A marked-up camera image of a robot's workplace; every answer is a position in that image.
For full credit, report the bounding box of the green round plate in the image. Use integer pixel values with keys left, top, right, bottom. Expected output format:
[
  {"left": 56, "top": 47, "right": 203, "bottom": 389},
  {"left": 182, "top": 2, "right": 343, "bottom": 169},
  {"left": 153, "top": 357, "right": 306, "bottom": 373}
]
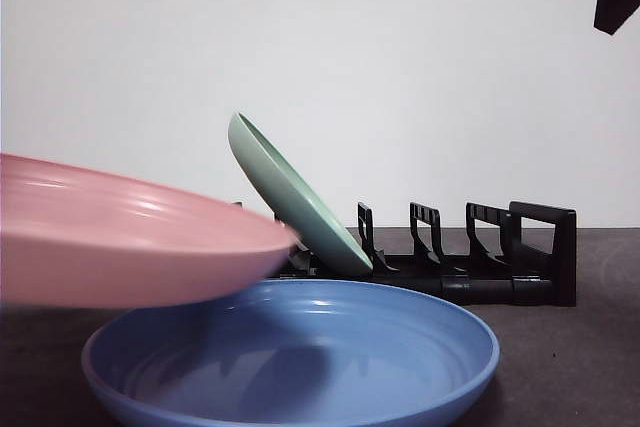
[{"left": 228, "top": 111, "right": 375, "bottom": 278}]

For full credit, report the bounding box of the blue round plate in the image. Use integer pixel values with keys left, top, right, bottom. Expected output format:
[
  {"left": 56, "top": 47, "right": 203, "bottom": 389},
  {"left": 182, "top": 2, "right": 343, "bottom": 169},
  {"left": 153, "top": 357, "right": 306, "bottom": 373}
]
[{"left": 81, "top": 279, "right": 501, "bottom": 427}]

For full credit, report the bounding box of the black plastic dish rack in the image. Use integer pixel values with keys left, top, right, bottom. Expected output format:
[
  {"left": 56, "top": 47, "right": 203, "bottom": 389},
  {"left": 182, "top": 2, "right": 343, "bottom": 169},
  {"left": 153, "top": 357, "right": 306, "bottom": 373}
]
[{"left": 227, "top": 200, "right": 578, "bottom": 308}]

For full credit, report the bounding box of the pink round plate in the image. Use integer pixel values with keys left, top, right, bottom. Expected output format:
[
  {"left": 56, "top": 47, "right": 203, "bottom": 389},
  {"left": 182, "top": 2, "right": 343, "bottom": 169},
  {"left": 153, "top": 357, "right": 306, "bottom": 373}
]
[{"left": 0, "top": 152, "right": 300, "bottom": 309}]

